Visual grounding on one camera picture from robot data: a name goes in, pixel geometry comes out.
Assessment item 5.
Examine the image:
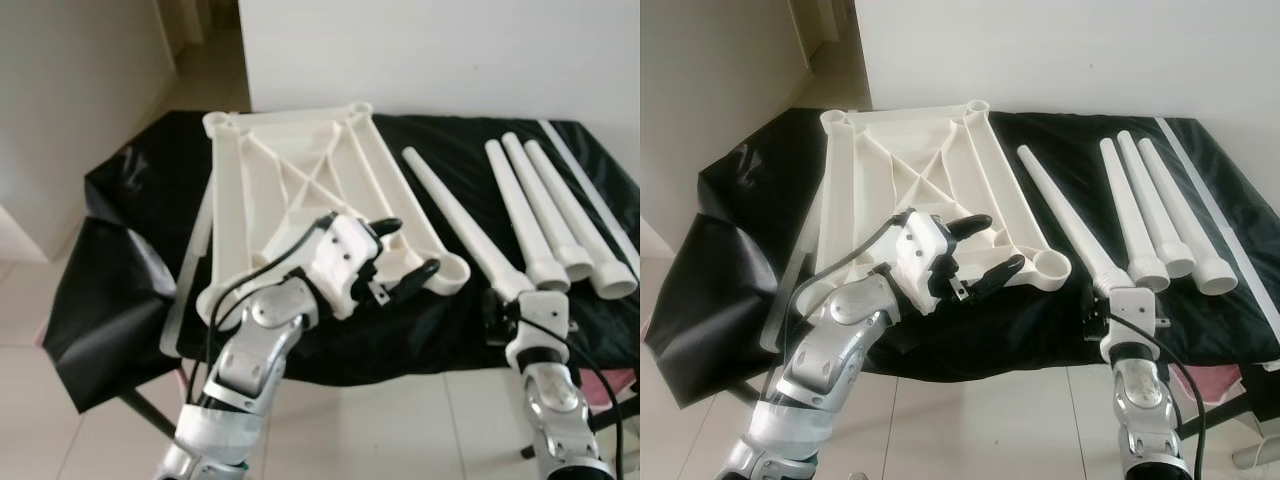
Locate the white plastic table leg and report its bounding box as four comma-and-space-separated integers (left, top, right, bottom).
484, 140, 572, 294
1114, 130, 1199, 279
500, 132, 597, 283
1098, 138, 1172, 293
523, 139, 640, 300
1136, 138, 1242, 296
401, 147, 538, 301
1015, 145, 1141, 299

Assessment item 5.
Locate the pink cloth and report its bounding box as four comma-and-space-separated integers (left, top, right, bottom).
1195, 365, 1266, 407
585, 370, 641, 412

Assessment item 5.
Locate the black metal stand leg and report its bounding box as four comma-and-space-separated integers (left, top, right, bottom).
118, 390, 181, 442
1195, 398, 1280, 443
520, 393, 641, 461
725, 380, 776, 416

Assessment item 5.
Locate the white round stand base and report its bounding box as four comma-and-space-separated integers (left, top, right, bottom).
1230, 445, 1280, 473

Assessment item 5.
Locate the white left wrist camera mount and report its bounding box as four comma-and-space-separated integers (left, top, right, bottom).
893, 210, 963, 319
305, 212, 383, 321

